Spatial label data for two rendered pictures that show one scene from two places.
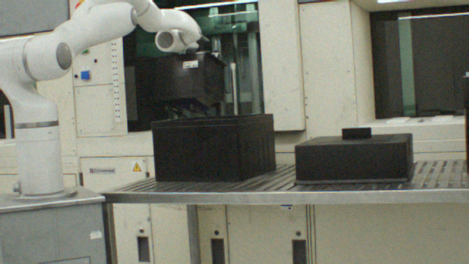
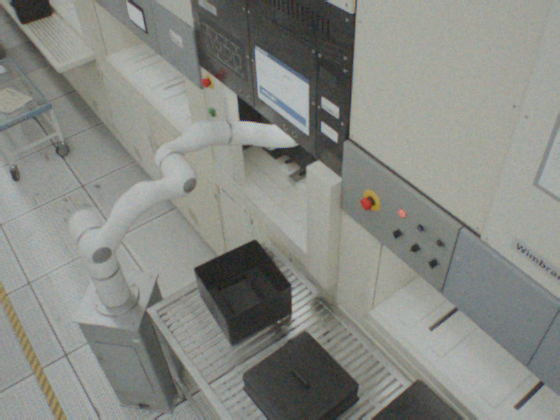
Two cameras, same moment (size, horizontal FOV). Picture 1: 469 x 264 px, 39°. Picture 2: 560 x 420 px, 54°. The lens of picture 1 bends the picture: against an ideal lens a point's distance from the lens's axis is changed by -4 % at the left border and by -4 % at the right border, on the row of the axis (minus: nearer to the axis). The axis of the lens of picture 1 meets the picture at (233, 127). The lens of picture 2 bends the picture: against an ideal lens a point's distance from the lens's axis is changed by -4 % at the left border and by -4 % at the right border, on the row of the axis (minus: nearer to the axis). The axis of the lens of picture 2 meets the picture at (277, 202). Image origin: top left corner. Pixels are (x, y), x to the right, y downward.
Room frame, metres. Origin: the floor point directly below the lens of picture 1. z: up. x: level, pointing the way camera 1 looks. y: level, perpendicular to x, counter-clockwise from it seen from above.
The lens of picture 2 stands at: (1.07, -0.82, 2.60)
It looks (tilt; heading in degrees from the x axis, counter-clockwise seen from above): 45 degrees down; 36
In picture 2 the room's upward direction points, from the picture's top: 3 degrees counter-clockwise
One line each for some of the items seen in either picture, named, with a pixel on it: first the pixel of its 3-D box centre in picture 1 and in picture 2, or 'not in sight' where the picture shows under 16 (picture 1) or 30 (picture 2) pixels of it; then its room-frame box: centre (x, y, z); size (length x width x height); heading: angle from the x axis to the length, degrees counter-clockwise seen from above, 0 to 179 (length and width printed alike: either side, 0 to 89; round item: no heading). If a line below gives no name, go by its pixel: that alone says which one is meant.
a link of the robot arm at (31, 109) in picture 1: (24, 82); (92, 242); (1.79, 0.55, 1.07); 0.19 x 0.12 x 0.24; 68
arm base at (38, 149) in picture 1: (39, 161); (110, 282); (1.78, 0.52, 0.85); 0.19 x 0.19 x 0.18
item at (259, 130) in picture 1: (215, 146); (243, 290); (2.03, 0.06, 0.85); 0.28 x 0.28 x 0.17; 65
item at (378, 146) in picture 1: (357, 152); (300, 385); (1.83, -0.33, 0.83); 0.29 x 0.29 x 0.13; 71
